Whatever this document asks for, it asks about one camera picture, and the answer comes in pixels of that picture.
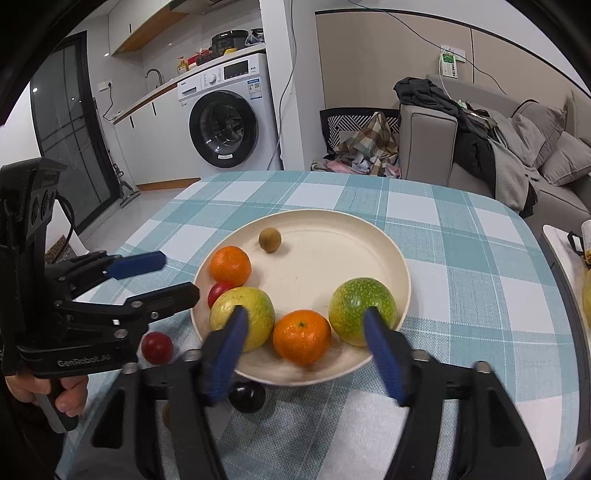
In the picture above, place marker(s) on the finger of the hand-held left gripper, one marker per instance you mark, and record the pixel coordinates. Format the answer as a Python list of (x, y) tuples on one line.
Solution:
[(171, 300), (136, 265)]

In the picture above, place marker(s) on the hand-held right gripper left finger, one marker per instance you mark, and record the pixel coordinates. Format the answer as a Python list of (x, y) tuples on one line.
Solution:
[(228, 355)]

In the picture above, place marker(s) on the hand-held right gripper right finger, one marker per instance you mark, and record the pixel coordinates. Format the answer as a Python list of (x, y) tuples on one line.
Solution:
[(385, 355)]

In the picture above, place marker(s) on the green yellow passion fruit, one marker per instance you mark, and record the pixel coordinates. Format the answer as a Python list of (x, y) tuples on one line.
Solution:
[(355, 304), (261, 323)]

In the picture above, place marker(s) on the red cherry tomato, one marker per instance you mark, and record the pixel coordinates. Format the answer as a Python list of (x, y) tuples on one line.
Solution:
[(157, 348), (219, 293)]

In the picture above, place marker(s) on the orange tangerine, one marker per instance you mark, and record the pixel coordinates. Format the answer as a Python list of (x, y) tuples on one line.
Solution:
[(302, 339), (231, 264)]

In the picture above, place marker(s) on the cream round plate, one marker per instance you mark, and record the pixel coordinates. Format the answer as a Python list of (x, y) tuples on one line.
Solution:
[(314, 272)]

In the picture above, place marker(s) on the person's left hand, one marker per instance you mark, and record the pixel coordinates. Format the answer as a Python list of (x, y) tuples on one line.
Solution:
[(74, 394)]

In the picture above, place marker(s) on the dark purple plum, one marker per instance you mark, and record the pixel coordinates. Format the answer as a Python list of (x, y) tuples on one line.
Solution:
[(249, 398)]

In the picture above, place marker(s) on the brown doormat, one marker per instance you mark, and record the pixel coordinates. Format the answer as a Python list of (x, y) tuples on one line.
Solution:
[(59, 248)]

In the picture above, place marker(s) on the grey stick vacuum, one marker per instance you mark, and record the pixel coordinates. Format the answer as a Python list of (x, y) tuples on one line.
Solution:
[(129, 196)]

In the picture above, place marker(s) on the teal checkered tablecloth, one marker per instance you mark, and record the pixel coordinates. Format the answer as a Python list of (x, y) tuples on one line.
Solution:
[(461, 300)]

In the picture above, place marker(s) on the white base cabinet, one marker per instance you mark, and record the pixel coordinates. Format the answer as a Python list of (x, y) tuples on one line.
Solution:
[(152, 138)]

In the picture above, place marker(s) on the dark glass door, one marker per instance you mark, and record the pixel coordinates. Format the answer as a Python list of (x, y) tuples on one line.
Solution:
[(69, 129)]

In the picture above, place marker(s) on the metal kitchen faucet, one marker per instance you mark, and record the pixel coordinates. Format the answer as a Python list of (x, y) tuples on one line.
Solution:
[(160, 79)]

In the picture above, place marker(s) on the white washing machine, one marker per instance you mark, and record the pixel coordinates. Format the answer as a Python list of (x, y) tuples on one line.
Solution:
[(268, 115)]

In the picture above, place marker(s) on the yellow bottle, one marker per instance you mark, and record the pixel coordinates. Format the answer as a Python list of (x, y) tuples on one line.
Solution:
[(181, 68)]

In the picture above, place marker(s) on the red box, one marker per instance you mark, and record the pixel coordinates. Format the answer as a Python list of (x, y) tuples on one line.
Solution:
[(203, 59)]

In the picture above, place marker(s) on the plaid cloth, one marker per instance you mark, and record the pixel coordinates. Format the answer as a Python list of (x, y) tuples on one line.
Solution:
[(369, 138)]

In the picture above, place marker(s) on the grey garment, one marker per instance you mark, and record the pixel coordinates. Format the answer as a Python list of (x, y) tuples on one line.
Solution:
[(508, 175)]

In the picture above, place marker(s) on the grey sofa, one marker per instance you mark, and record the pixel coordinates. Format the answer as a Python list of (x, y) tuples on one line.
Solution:
[(427, 138)]

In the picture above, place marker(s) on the dark jacket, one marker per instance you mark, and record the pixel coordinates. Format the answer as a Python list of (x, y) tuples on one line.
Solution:
[(471, 147)]

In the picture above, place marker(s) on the white tube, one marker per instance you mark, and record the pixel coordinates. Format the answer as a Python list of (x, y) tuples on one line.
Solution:
[(586, 240)]

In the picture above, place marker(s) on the black pressure cooker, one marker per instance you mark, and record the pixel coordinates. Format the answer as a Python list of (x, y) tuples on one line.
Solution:
[(228, 42)]

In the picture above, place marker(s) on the crumpled plastic bag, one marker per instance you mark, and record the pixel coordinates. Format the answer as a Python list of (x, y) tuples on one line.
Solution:
[(254, 38)]

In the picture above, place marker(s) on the grey cushion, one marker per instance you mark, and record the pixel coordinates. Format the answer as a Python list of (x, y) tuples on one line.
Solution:
[(540, 129), (568, 159)]

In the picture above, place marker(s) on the white wall cabinet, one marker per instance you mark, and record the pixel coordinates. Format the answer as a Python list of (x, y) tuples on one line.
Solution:
[(138, 32)]

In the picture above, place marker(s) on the white wall charger green label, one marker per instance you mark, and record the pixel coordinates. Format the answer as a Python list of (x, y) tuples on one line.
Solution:
[(449, 64)]

